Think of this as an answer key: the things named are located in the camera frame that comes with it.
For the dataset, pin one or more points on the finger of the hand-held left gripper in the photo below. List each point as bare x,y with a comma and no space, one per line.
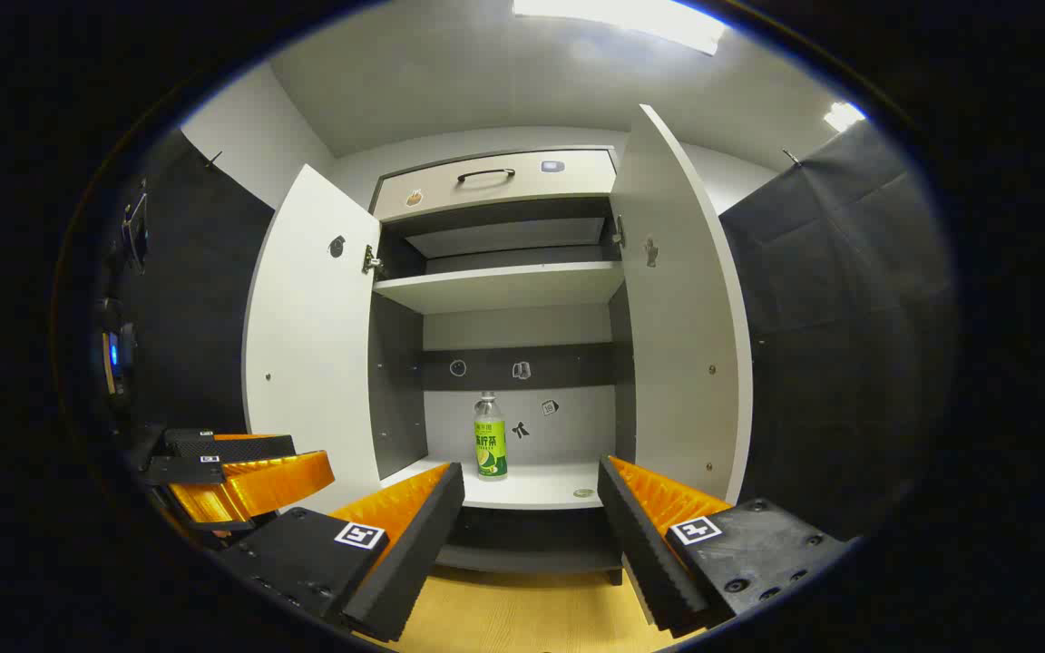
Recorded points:
250,490
250,447

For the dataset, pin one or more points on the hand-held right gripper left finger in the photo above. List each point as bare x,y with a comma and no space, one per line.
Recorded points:
414,553

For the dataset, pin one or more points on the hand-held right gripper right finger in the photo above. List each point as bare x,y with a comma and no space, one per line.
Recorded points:
645,553

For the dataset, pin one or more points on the white cabinet door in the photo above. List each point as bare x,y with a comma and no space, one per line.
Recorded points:
677,317
314,363

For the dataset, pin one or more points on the clear bottle with green label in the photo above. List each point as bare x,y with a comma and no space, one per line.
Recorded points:
490,444

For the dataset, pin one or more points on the white and grey cabinet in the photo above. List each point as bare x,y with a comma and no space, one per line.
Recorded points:
504,345

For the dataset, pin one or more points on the metal door hinge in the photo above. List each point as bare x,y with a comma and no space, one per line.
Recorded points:
370,263
619,231

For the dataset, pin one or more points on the white cabinet shelf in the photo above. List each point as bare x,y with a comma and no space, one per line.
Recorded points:
495,290

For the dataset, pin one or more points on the beige cabinet drawer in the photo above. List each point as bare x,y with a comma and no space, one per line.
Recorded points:
450,195

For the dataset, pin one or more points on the black backdrop cloth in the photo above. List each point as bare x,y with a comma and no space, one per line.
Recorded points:
196,290
840,317

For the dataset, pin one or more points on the small ceiling light panel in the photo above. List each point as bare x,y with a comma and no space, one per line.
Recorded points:
844,116

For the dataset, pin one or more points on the large ceiling light panel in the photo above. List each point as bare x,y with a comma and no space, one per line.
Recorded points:
631,18

